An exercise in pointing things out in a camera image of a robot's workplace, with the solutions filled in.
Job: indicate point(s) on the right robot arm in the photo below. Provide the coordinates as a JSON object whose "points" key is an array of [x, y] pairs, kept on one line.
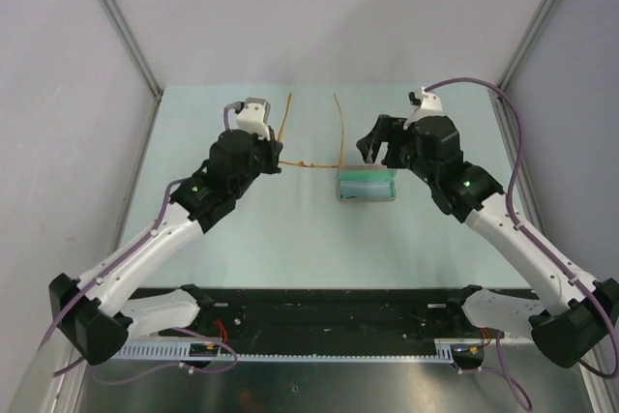
{"points": [[572, 310]]}

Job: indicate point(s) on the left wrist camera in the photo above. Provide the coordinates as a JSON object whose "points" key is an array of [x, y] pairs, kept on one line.
{"points": [[253, 118]]}

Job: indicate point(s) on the blue cleaning cloth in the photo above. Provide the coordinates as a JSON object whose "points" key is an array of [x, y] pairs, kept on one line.
{"points": [[366, 190]]}

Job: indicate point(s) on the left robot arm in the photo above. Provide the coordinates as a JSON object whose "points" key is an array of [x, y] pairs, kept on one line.
{"points": [[96, 312]]}

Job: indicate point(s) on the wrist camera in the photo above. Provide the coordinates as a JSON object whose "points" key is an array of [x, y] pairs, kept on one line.
{"points": [[253, 118], [424, 104]]}

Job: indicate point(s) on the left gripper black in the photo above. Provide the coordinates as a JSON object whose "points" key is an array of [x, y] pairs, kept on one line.
{"points": [[273, 149]]}

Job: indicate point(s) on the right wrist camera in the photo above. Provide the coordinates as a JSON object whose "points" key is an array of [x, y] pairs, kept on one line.
{"points": [[424, 104]]}

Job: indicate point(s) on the left aluminium frame post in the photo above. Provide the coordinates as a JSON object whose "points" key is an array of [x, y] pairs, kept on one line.
{"points": [[129, 42]]}

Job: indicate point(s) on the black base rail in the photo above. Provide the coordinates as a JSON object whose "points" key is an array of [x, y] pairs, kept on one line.
{"points": [[334, 321]]}

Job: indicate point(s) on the grey glasses case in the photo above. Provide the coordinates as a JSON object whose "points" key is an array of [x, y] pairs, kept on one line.
{"points": [[366, 173]]}

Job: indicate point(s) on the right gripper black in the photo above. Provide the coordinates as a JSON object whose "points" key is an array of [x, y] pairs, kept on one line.
{"points": [[387, 129]]}

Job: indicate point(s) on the grey slotted cable duct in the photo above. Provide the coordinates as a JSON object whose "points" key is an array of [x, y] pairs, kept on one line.
{"points": [[190, 350]]}

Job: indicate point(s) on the orange sunglasses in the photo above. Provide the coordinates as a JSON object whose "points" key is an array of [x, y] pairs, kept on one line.
{"points": [[311, 165]]}

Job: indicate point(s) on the aluminium frame post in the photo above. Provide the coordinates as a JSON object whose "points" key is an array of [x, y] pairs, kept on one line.
{"points": [[531, 36], [129, 42]]}

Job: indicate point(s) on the right aluminium frame post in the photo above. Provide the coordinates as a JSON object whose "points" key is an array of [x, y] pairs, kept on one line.
{"points": [[531, 36]]}

